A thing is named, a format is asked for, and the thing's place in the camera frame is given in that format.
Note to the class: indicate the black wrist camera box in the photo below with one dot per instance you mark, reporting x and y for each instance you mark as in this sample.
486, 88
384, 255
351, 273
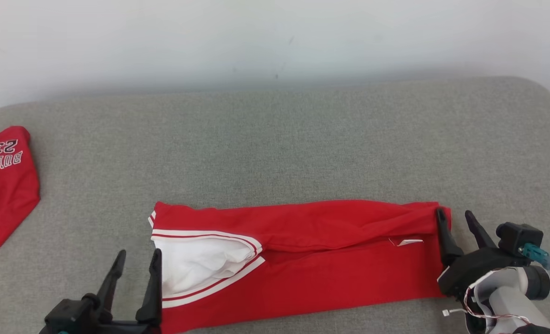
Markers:
516, 236
70, 313

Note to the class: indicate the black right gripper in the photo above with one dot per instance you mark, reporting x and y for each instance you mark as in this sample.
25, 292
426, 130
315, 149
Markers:
469, 269

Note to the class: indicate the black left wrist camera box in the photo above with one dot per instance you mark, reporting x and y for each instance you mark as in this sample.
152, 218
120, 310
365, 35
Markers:
70, 313

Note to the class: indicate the red Bulls shorts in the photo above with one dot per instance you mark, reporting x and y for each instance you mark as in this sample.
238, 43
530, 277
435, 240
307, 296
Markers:
5, 204

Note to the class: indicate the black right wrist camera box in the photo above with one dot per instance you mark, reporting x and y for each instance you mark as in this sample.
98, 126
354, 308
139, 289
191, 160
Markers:
516, 236

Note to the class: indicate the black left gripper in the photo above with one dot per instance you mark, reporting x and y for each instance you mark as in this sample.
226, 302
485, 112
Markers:
117, 328

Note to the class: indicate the red basketball jersey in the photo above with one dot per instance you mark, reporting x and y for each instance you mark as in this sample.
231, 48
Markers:
339, 278

